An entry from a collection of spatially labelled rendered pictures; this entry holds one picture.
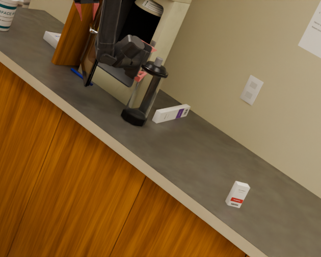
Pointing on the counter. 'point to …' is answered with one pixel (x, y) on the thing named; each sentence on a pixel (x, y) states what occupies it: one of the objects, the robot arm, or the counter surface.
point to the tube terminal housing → (175, 10)
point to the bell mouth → (150, 6)
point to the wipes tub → (2, 14)
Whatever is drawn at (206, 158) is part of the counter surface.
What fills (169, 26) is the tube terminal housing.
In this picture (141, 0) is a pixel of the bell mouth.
